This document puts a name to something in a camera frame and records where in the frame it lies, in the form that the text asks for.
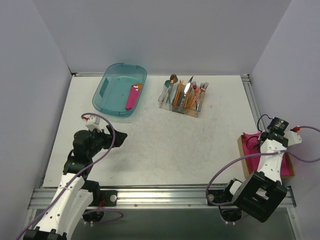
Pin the rolled pink napkin bundle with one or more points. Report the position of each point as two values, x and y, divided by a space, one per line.
133 96

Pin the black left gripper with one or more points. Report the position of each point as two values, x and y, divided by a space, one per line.
110 137

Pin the aluminium frame rail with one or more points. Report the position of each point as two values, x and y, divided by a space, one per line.
151 197

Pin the silver knife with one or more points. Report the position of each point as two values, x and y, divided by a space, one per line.
186 90

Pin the clear acrylic utensil organizer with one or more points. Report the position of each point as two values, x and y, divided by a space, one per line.
168 104

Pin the purple fork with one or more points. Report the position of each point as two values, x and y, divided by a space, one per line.
194 86

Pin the blue iridescent fork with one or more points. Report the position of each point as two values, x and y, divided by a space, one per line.
198 102

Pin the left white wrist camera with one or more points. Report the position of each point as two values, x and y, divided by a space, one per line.
93 123

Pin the orange chopstick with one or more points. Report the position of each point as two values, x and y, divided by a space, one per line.
180 94
177 93

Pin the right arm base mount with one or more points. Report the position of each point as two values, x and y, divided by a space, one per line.
219 198

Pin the copper spoon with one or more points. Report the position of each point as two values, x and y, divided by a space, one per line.
175 78

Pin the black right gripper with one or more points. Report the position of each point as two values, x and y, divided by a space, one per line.
265 136

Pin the teal plastic bin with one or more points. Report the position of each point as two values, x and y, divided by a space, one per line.
113 90

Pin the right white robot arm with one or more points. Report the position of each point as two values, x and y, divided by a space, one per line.
261 193

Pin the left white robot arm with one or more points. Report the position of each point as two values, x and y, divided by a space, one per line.
75 192

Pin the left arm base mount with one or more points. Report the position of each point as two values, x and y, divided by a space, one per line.
103 198

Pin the teal spoon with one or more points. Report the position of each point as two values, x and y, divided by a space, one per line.
168 84

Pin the pink napkin stack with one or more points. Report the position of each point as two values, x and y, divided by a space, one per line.
247 144

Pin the orange fork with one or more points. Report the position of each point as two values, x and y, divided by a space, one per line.
193 101

